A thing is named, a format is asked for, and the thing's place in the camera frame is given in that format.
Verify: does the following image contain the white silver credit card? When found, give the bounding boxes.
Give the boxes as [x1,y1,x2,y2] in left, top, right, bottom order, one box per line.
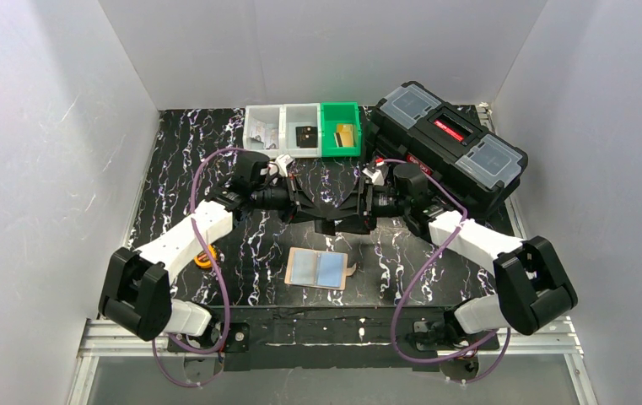
[262,125,279,150]

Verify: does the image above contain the orange gold credit card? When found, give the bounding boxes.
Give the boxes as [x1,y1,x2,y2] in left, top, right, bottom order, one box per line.
[334,123,355,148]

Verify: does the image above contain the beige leather card holder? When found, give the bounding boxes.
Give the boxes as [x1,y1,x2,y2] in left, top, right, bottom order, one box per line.
[284,247,356,291]

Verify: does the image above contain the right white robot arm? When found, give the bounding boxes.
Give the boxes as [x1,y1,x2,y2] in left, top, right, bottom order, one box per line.
[322,159,578,338]

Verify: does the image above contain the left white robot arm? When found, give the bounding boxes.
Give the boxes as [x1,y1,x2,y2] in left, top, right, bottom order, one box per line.
[98,148,322,342]

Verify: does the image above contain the silver cards in bin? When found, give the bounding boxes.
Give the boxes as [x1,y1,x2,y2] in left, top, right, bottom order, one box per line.
[248,123,265,149]

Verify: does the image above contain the black card in bin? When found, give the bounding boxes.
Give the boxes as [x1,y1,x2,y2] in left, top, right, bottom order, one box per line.
[296,132,318,149]

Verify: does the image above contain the left white storage bin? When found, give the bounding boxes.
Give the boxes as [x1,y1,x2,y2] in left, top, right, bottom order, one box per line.
[242,105,282,158]

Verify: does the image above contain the white storage bin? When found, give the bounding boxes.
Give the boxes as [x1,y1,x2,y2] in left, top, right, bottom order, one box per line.
[281,103,321,159]
[242,105,282,158]

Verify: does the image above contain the black plastic toolbox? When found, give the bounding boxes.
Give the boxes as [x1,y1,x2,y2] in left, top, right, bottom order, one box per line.
[360,81,528,219]

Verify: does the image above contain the middle white storage bin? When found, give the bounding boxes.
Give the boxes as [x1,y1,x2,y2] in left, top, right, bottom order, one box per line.
[281,103,321,159]

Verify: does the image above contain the green storage bin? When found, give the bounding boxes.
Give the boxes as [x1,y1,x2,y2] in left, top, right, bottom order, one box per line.
[321,102,362,158]

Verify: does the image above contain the aluminium frame rail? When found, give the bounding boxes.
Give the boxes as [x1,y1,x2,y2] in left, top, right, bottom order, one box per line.
[67,316,597,404]

